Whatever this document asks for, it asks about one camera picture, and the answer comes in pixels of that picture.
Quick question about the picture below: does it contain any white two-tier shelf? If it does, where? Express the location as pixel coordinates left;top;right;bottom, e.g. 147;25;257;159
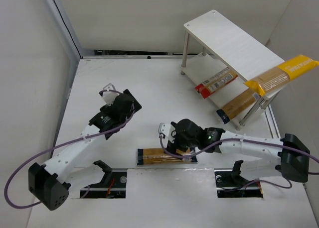
179;9;287;131

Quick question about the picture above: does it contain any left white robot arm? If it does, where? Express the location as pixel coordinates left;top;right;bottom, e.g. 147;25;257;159
28;89;142;211

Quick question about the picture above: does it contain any blue spaghetti bag front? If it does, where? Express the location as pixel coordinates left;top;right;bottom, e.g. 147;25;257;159
137;148;198;166

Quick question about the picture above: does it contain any dark blue spaghetti bag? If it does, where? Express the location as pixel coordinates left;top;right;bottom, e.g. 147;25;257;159
216;89;260;124

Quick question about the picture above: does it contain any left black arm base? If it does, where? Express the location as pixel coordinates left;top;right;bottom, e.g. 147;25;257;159
80;160;127;199

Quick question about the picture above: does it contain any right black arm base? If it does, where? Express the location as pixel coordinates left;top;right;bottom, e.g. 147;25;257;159
214;168;263;198

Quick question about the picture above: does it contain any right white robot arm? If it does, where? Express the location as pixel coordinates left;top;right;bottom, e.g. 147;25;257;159
158;119;310;183

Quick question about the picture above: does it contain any red spaghetti bag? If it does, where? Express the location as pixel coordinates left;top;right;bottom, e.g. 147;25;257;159
195;67;238;99

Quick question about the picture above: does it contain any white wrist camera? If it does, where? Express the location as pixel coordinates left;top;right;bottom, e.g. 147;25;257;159
99;83;119;106
158;123;176;143

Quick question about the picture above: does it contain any yellow spaghetti bag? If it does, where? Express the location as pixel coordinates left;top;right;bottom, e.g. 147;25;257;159
244;55;319;96

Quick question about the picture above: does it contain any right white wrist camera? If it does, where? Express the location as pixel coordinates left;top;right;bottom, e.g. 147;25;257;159
158;123;176;143

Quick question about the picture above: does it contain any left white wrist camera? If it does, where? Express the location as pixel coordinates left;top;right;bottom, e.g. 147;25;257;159
99;83;119;106

